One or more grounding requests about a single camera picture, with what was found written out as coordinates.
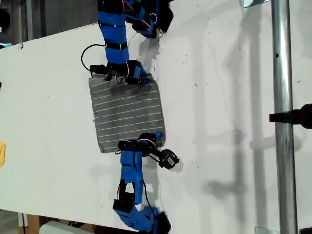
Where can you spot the grey striped towel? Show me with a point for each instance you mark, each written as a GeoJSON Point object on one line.
{"type": "Point", "coordinates": [126, 112]}

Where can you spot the white box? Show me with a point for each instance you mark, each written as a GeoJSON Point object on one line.
{"type": "Point", "coordinates": [56, 229]}

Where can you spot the brown wooden table leg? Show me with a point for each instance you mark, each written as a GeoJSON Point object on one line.
{"type": "Point", "coordinates": [34, 224]}

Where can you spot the dark round background object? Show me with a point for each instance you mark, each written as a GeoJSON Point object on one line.
{"type": "Point", "coordinates": [4, 19]}

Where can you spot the black clamp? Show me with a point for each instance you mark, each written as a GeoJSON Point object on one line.
{"type": "Point", "coordinates": [299, 117]}

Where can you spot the yellow object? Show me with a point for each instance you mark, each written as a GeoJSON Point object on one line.
{"type": "Point", "coordinates": [2, 153]}

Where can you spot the gripper camera stalk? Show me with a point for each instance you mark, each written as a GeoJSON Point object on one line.
{"type": "Point", "coordinates": [154, 153]}
{"type": "Point", "coordinates": [109, 73]}

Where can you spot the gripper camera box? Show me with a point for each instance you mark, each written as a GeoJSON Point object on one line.
{"type": "Point", "coordinates": [169, 161]}
{"type": "Point", "coordinates": [97, 70]}

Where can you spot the metal bracket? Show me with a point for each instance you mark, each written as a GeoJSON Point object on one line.
{"type": "Point", "coordinates": [248, 3]}

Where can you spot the steel post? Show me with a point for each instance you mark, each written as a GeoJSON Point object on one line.
{"type": "Point", "coordinates": [284, 73]}

